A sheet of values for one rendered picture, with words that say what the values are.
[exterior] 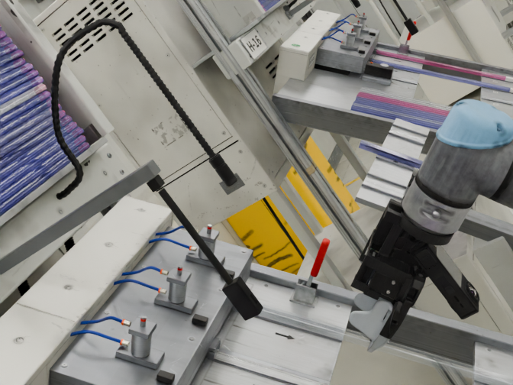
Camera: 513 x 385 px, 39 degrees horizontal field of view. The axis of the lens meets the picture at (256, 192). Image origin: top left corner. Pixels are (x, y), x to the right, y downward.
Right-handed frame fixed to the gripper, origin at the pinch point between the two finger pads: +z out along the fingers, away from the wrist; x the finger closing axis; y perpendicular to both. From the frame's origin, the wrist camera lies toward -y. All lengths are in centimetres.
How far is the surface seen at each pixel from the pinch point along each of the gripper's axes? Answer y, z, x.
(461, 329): -10.7, -2.2, -8.1
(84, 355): 31.9, 0.9, 24.4
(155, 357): 24.6, -1.3, 22.2
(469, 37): -30, 54, -440
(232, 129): 44, 21, -85
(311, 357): 7.7, 2.4, 6.0
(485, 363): -14.6, -1.8, -3.3
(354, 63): 23, 2, -117
